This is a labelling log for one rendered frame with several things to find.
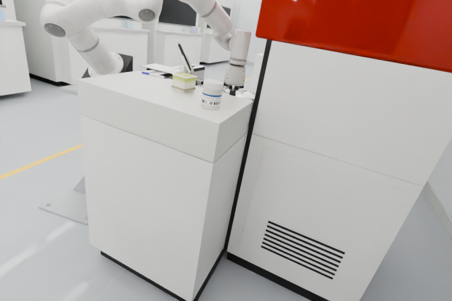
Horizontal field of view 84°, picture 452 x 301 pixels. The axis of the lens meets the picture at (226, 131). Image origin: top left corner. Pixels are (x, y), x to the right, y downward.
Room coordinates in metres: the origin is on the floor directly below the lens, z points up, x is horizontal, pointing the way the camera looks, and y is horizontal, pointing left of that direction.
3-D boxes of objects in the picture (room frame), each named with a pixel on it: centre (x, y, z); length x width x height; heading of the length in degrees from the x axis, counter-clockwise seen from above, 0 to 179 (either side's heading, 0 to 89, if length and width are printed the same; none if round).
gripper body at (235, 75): (1.28, 0.00, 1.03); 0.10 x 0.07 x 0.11; 102
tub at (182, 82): (1.04, 0.21, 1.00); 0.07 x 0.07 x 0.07; 62
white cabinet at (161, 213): (1.30, 0.16, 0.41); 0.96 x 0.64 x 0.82; 160
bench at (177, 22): (6.55, 1.81, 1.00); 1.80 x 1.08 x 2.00; 160
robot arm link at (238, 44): (1.29, 0.00, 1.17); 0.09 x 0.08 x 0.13; 45
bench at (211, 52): (8.62, 1.06, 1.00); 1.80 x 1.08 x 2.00; 160
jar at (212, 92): (0.88, 0.07, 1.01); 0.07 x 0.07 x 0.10
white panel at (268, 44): (1.44, -0.24, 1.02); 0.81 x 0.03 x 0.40; 160
